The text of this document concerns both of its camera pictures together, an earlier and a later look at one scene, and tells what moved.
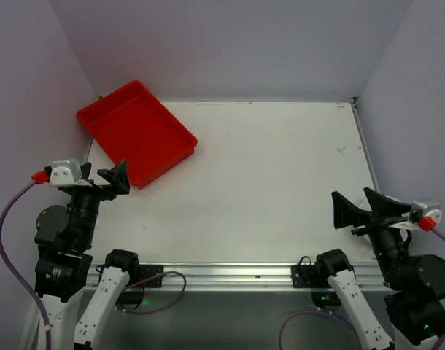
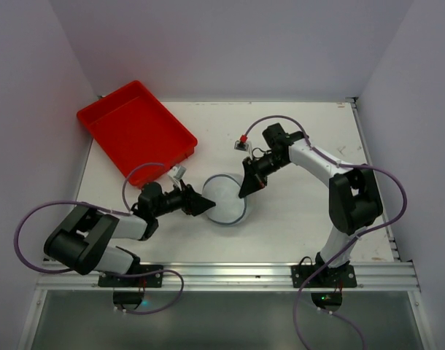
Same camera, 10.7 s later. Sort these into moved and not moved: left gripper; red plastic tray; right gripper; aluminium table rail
Moved: left gripper; right gripper
Not moved: aluminium table rail; red plastic tray
